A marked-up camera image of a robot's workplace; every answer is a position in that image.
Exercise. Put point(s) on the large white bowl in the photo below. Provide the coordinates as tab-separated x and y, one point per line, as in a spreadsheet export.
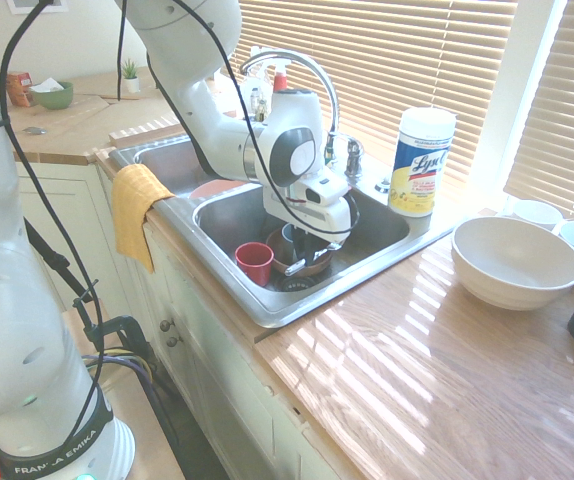
512	270

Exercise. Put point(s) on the clear spray bottle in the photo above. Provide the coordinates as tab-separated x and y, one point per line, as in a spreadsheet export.
259	75

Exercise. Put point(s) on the white kitchen cabinet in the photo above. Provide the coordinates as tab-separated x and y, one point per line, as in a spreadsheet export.
207	360

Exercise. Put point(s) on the red-capped spray bottle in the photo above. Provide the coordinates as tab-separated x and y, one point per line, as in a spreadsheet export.
280	80

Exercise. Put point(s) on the narrow beige window blind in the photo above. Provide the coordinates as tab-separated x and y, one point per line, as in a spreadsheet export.
562	125

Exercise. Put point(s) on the brown wooden bowl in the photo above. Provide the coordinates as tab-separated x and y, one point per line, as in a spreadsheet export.
277	256

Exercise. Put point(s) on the orange snack packet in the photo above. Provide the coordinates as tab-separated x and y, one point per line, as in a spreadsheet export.
17	90

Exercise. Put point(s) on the metal drain strainer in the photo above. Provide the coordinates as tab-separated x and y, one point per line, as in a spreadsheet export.
298	284

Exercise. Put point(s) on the chrome gooseneck faucet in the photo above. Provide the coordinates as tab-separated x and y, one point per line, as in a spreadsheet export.
322	80

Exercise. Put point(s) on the white ceramic mug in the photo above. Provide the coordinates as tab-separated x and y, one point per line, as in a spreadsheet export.
537	212

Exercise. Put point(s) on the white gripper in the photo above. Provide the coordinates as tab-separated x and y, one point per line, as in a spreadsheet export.
317	217

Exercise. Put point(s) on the yellow dish cloth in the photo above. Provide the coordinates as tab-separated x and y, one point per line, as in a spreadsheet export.
132	215

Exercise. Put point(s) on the small potted plant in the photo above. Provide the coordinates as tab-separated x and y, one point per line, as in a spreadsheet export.
130	80

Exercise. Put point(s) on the red cup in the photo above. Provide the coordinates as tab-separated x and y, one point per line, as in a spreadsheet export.
254	267

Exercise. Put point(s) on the green bowl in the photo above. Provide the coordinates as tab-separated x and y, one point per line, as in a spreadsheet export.
57	99

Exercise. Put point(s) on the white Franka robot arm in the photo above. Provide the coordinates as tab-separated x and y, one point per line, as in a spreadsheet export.
12	300

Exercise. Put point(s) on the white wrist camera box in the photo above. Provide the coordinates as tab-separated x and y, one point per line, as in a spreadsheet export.
324	189

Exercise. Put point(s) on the grey ceramic mug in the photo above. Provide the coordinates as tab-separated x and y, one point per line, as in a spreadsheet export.
287	235

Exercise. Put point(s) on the wide beige window blind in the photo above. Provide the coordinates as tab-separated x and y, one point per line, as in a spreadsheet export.
407	60

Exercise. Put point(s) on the pink plate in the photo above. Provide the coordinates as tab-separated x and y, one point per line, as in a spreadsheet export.
214	189

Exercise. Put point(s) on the stainless steel sink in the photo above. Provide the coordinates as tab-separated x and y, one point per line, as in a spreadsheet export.
377	235

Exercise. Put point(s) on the framed wall picture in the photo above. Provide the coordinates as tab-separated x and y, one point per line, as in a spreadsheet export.
37	6

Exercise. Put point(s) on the Lysol wipes canister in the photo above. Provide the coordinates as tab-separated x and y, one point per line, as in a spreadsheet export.
419	160

